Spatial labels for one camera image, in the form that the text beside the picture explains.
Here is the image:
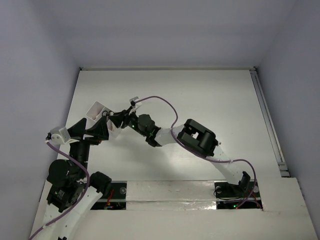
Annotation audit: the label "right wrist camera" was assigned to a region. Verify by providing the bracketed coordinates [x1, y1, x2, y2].
[129, 96, 142, 113]

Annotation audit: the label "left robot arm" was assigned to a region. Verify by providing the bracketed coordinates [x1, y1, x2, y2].
[30, 115, 113, 240]

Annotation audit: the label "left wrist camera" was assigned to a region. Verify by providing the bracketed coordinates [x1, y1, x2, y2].
[45, 126, 77, 145]

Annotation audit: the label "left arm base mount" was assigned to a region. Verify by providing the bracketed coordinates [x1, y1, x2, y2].
[91, 181, 127, 211]

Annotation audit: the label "white divided container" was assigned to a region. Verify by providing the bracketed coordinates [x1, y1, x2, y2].
[85, 101, 121, 139]

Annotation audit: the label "black scissors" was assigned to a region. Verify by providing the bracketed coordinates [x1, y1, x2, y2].
[101, 110, 114, 118]

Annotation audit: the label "aluminium side rail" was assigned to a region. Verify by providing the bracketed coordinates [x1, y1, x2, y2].
[249, 67, 291, 178]

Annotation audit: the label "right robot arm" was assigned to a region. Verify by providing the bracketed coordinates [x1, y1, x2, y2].
[109, 109, 251, 196]

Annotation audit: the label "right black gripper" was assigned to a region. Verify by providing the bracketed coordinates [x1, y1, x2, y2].
[109, 105, 148, 137]

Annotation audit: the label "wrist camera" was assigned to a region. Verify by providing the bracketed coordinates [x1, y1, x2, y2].
[45, 126, 77, 145]
[129, 96, 142, 113]

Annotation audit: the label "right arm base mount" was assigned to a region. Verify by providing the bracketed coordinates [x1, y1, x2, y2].
[213, 171, 263, 210]

